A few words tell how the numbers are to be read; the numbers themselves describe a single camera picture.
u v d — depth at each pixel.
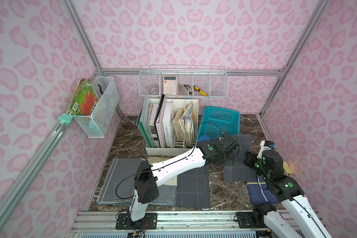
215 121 1.14
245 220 0.72
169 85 0.95
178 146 1.01
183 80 1.03
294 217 0.46
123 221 0.72
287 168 0.95
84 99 0.72
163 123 0.82
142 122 0.75
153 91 0.98
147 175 0.45
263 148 0.65
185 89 0.97
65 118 0.62
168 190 0.83
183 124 0.84
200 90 0.98
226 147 0.54
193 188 0.82
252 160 0.65
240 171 0.74
